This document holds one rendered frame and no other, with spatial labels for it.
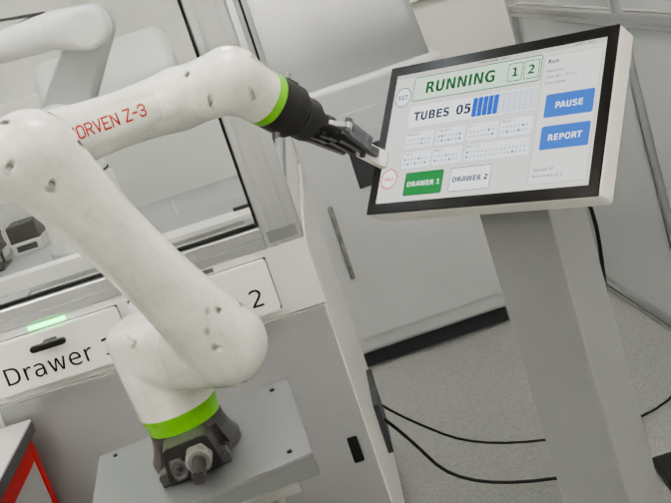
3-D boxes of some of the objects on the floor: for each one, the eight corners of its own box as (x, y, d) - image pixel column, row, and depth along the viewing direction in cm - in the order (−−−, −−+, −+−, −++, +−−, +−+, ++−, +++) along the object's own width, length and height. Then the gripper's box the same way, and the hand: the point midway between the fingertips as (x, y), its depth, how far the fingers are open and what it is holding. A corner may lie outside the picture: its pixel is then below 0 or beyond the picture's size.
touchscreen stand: (677, 720, 208) (529, 193, 182) (476, 667, 240) (327, 211, 213) (781, 560, 241) (669, 95, 215) (593, 531, 273) (475, 123, 246)
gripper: (324, 87, 190) (415, 138, 206) (271, 97, 199) (362, 145, 216) (316, 129, 189) (408, 178, 205) (263, 138, 198) (355, 184, 214)
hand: (372, 154), depth 208 cm, fingers closed
